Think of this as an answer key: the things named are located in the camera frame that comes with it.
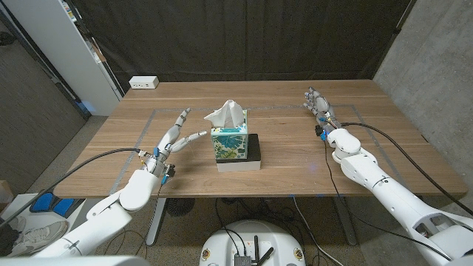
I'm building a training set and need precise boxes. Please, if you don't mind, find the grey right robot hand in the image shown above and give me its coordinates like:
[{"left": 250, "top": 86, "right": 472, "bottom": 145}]
[{"left": 302, "top": 86, "right": 341, "bottom": 136}]

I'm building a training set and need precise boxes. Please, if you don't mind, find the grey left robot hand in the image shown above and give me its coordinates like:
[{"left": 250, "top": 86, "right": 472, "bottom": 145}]
[{"left": 141, "top": 106, "right": 208, "bottom": 178}]

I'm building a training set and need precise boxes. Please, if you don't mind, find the floral teal tissue box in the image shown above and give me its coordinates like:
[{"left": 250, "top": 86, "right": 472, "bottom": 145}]
[{"left": 210, "top": 109, "right": 249, "bottom": 161}]

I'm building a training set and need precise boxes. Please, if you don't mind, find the white tissue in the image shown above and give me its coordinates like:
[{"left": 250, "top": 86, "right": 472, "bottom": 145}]
[{"left": 203, "top": 99, "right": 245, "bottom": 129}]

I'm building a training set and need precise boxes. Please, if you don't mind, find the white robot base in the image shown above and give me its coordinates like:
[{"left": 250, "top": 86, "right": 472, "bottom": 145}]
[{"left": 199, "top": 219, "right": 307, "bottom": 266}]

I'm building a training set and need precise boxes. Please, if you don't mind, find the black box with antennas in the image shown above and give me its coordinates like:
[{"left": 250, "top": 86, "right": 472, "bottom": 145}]
[{"left": 233, "top": 234, "right": 275, "bottom": 266}]

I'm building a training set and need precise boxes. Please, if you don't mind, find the black round floor fan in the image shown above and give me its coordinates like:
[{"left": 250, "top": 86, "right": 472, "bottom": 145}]
[{"left": 165, "top": 197, "right": 196, "bottom": 217}]

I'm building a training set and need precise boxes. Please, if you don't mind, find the white table leg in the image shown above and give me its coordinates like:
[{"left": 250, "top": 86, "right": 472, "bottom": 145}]
[{"left": 146, "top": 197, "right": 167, "bottom": 247}]

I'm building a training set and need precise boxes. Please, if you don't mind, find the white power strip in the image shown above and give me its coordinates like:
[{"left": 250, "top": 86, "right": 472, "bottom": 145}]
[{"left": 128, "top": 75, "right": 160, "bottom": 90}]

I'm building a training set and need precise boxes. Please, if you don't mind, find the black and white block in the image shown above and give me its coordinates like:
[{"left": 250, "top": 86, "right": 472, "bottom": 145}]
[{"left": 215, "top": 133, "right": 262, "bottom": 173}]

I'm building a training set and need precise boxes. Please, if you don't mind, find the black curtain backdrop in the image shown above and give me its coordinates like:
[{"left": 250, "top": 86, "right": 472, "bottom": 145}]
[{"left": 72, "top": 0, "right": 413, "bottom": 93}]

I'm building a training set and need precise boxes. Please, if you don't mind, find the grey table leg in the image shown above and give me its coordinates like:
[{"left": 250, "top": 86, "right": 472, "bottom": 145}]
[{"left": 332, "top": 196, "right": 358, "bottom": 247}]

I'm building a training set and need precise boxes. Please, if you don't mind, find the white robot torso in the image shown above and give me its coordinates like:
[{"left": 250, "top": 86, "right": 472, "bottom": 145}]
[{"left": 0, "top": 255, "right": 151, "bottom": 266}]

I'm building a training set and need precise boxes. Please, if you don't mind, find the white cabinet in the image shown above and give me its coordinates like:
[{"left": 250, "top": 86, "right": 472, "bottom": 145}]
[{"left": 1, "top": 0, "right": 125, "bottom": 117}]

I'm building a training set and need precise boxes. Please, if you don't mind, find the white sneaker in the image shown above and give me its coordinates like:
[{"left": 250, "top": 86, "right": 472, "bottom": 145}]
[{"left": 7, "top": 220, "right": 69, "bottom": 258}]

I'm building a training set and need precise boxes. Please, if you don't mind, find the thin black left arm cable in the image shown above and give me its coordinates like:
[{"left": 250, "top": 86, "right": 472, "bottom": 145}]
[{"left": 103, "top": 180, "right": 166, "bottom": 258}]

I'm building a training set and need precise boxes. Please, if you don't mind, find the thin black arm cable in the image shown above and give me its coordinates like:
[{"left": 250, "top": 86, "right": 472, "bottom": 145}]
[
  {"left": 324, "top": 139, "right": 452, "bottom": 262},
  {"left": 103, "top": 180, "right": 166, "bottom": 258}
]

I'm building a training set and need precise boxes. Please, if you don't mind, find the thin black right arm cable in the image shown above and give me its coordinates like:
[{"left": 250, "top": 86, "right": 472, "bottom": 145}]
[{"left": 324, "top": 139, "right": 452, "bottom": 262}]

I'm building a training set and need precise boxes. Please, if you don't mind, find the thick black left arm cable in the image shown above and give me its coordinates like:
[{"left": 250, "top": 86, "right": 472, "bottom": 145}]
[{"left": 0, "top": 147, "right": 143, "bottom": 228}]

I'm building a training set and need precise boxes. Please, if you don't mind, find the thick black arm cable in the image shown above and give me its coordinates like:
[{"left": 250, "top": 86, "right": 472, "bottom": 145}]
[
  {"left": 0, "top": 147, "right": 143, "bottom": 228},
  {"left": 341, "top": 121, "right": 473, "bottom": 217}
]

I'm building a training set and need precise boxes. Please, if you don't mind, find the black floor cable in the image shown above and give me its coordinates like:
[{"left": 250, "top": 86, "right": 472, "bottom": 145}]
[{"left": 214, "top": 198, "right": 248, "bottom": 256}]

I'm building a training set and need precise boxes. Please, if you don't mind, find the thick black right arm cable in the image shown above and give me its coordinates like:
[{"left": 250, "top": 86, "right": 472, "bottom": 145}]
[{"left": 341, "top": 121, "right": 473, "bottom": 217}]

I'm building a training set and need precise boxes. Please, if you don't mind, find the white floor cable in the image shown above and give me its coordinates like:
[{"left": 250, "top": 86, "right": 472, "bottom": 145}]
[{"left": 293, "top": 197, "right": 344, "bottom": 266}]

